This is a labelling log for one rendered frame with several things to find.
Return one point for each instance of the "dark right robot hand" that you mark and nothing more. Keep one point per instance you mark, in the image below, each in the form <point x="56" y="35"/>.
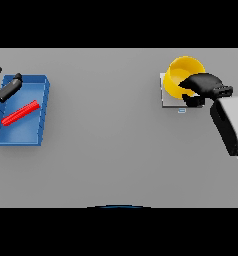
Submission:
<point x="204" y="85"/>

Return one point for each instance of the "dark left robot hand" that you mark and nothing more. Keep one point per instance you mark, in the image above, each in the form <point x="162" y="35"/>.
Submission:
<point x="8" y="89"/>

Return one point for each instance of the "yellow bowl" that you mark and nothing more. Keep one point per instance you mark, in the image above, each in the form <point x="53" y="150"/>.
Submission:
<point x="179" y="75"/>

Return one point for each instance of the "red beaker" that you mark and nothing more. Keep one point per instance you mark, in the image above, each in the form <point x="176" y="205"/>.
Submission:
<point x="20" y="113"/>

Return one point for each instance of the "pale square measuring scale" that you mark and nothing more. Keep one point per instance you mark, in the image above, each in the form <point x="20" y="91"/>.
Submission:
<point x="164" y="98"/>

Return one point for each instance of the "blue tray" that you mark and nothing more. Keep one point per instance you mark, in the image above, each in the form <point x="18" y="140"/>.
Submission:
<point x="22" y="110"/>

